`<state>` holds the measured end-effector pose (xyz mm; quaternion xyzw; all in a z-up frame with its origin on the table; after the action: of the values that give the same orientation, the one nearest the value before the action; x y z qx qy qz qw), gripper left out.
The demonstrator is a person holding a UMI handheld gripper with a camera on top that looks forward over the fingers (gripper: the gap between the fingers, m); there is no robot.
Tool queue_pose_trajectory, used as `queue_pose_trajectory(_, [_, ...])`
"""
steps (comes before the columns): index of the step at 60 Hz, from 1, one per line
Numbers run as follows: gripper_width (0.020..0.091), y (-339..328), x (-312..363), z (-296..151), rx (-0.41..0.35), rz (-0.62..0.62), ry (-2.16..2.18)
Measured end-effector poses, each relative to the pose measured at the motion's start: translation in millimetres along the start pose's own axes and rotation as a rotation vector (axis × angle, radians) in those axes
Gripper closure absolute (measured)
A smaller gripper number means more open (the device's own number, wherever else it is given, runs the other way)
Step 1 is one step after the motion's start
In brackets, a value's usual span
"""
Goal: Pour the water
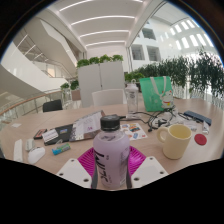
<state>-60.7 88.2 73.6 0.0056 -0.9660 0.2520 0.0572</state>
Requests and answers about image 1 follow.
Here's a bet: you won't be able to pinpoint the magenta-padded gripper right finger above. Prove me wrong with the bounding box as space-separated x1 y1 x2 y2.
124 145 170 190

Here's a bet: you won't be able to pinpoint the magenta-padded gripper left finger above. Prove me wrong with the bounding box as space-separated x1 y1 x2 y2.
55 146 100 190

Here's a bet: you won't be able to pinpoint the purple drink bottle black cap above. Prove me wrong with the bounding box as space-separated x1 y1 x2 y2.
92 114 131 190

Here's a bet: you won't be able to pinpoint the clear plastic water bottle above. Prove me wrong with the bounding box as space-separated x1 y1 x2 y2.
124 79 140 116

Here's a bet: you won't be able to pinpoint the small teal packet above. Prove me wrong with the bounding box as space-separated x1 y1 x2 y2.
51 142 72 156

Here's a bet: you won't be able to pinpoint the pale yellow mug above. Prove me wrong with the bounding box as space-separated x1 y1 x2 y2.
156 124 193 160

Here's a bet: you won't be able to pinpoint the black folder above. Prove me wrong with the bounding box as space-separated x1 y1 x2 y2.
43 123 75 146

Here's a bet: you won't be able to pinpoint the white computer mouse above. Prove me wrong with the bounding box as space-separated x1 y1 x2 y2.
27 146 46 166

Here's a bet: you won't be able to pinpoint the white card pack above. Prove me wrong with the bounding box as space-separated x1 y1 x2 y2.
41 128 60 144

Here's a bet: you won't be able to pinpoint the printed booklet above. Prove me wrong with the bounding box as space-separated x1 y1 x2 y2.
69 110 106 142

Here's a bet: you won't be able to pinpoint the small red-black box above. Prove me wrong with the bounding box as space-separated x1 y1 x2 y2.
33 128 48 140

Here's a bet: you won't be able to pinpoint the small grey-white device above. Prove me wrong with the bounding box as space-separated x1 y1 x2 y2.
25 138 36 153

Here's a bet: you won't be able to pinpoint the white power strip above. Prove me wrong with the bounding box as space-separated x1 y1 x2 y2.
13 138 24 163

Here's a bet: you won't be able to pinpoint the flat round red coaster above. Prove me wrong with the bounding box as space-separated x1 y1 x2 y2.
194 133 208 146

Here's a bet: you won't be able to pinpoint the black chair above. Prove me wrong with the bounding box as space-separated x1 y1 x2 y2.
42 99 64 113

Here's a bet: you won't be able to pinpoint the small white tube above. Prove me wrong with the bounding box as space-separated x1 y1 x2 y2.
201 120 211 135

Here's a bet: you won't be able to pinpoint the dark blue keyboard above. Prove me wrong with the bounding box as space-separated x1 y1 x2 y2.
183 110 213 126

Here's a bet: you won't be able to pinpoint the green tote bag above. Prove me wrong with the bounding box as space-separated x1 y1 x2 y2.
139 75 175 113

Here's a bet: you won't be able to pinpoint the planter box with plants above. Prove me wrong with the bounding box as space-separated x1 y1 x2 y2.
60 79 81 102

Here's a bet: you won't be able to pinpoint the white chair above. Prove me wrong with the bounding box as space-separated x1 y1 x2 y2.
91 88 127 107

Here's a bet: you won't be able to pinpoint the white cabinet with plants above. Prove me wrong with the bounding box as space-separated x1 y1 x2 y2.
76 54 130 108

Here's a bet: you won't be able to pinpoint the row of green hedge plants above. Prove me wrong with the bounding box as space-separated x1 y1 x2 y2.
124 49 224 101

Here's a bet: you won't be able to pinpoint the ceiling light strips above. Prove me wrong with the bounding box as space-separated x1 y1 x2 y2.
58 0 141 48

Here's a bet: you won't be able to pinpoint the black cable bundle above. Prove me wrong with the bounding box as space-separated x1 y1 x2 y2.
126 108 181 132

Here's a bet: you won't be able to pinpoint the glass balustrade with wood rail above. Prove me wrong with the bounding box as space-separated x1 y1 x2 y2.
0 89 64 118

